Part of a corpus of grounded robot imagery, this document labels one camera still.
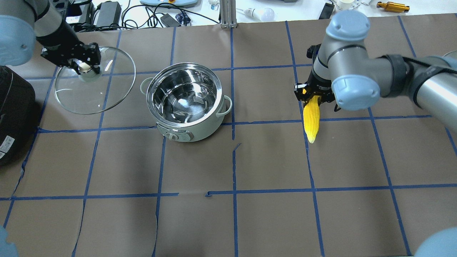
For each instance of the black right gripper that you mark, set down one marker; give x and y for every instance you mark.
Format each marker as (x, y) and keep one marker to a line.
(320, 85)

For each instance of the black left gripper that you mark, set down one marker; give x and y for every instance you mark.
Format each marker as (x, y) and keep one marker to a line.
(59, 38)

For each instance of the yellow corn cob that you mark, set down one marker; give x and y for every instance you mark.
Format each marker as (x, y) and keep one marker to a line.
(311, 118)

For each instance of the glass pot lid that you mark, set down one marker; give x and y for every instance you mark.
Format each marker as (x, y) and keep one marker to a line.
(98, 89)

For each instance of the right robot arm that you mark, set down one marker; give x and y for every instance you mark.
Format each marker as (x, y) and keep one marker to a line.
(343, 72)

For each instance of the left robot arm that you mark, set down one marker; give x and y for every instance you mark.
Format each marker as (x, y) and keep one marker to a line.
(25, 22)

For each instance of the pale green electric pot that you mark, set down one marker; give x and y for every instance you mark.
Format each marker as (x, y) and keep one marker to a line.
(187, 101)

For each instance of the black power brick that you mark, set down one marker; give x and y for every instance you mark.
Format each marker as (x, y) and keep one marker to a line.
(108, 16)

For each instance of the black rice cooker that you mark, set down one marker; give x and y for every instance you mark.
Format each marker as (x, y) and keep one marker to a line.
(17, 101)

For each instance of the black phone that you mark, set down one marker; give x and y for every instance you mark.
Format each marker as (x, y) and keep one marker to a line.
(326, 11)

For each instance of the white light bulb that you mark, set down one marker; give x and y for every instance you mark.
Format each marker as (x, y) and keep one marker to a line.
(261, 14)

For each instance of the blue teach pendant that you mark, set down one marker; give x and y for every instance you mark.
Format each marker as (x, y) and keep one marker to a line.
(179, 3)

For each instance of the black power adapter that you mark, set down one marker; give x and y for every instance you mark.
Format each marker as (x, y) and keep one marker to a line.
(169, 21)

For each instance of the gold metal cylinder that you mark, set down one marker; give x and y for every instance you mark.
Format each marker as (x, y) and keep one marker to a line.
(393, 7)

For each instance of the aluminium frame post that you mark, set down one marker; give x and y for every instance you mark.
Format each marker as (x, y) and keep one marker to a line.
(227, 12)

